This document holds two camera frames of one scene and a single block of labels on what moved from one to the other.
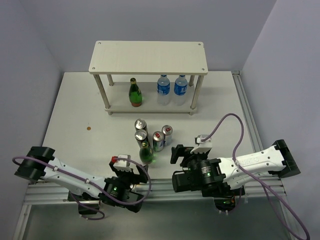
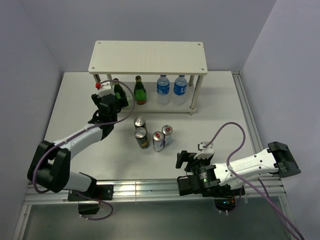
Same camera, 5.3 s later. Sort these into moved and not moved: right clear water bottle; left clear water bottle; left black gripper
Moved: left black gripper
Not moved: right clear water bottle; left clear water bottle
